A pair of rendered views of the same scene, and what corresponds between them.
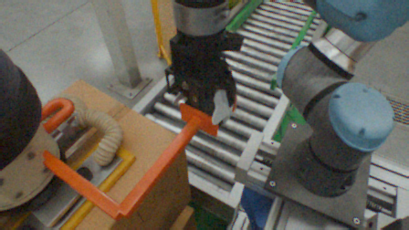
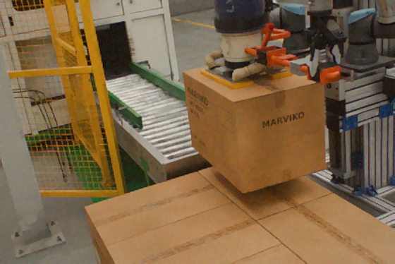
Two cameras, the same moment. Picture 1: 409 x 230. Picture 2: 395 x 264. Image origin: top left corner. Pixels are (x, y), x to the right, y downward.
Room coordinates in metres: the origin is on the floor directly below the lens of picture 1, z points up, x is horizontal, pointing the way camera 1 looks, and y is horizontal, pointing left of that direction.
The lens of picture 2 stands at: (-0.95, 2.27, 1.68)
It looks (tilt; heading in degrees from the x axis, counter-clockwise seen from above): 21 degrees down; 308
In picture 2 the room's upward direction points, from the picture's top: 8 degrees counter-clockwise
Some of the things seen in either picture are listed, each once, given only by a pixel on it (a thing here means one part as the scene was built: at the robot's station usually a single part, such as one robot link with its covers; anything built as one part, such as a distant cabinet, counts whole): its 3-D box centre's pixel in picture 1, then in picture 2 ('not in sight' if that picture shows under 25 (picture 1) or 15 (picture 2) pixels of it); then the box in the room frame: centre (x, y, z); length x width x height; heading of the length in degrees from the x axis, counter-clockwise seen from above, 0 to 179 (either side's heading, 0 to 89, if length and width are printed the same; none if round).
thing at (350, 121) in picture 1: (349, 124); (293, 16); (0.30, -0.28, 1.20); 0.13 x 0.12 x 0.14; 21
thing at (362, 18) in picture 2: not in sight; (362, 24); (-0.15, -0.06, 1.20); 0.13 x 0.12 x 0.14; 179
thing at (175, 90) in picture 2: (314, 22); (166, 81); (1.72, -0.81, 0.60); 1.60 x 0.10 x 0.09; 150
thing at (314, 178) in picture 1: (329, 157); (295, 38); (0.29, -0.28, 1.09); 0.15 x 0.15 x 0.10
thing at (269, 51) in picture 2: not in sight; (271, 55); (0.02, 0.51, 1.20); 0.10 x 0.08 x 0.06; 58
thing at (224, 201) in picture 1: (164, 169); (223, 150); (0.53, 0.18, 0.58); 0.70 x 0.03 x 0.06; 60
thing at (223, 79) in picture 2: not in sight; (225, 73); (0.28, 0.46, 1.10); 0.34 x 0.10 x 0.05; 148
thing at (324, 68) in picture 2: not in sight; (323, 73); (-0.28, 0.70, 1.20); 0.08 x 0.07 x 0.05; 148
